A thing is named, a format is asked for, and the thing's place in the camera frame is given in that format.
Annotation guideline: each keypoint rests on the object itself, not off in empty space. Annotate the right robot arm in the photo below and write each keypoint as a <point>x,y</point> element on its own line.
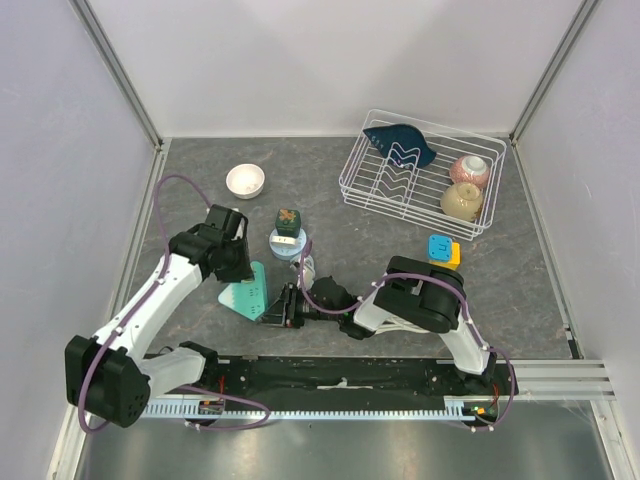
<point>412,296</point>

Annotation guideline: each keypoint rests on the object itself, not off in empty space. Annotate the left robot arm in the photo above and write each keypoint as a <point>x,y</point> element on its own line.
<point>109,374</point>

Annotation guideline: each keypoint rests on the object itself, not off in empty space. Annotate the blue cube plug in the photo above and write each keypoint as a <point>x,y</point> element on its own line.
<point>439,248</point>

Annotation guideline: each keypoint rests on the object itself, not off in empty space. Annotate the beige ceramic bowl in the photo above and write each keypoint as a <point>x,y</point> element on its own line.
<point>463,201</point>

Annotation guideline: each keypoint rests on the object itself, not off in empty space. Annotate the yellow plug adapter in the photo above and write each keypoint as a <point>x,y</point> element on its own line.
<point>455,257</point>

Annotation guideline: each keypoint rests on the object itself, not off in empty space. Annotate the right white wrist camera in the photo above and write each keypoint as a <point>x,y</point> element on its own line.
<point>305,271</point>

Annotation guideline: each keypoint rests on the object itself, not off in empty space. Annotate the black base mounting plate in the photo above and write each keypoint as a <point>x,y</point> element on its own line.
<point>349,383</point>

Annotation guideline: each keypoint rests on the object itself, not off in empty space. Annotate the pink patterned bowl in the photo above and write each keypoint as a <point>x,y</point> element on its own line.
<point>470,169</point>

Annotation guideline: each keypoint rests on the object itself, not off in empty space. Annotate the white plug adapter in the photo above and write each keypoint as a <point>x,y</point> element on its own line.
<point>283,241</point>

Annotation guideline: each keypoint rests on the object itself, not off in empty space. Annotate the dark blue leaf plate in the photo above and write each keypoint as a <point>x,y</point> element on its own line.
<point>402,145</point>

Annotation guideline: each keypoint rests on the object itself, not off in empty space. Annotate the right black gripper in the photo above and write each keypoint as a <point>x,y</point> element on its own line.
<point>289,297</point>

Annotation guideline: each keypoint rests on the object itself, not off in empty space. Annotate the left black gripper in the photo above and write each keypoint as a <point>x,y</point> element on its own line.
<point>243,270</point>

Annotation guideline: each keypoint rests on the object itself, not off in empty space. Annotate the dark green cube plug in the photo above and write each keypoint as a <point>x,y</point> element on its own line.
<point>288,223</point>

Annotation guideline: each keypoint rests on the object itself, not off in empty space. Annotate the light blue cable duct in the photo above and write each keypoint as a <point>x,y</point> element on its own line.
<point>196,408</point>

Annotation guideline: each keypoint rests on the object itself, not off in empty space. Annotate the round light blue socket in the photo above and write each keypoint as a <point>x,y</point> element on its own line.
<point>289,253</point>

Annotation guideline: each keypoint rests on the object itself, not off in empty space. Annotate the white ceramic bowl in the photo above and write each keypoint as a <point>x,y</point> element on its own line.
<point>245,181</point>

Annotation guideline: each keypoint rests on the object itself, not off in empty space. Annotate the white wire dish rack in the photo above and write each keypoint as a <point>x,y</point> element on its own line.
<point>370,181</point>

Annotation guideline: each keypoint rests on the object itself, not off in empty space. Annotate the teal triangular power strip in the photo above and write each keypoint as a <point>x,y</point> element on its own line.
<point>248,298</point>

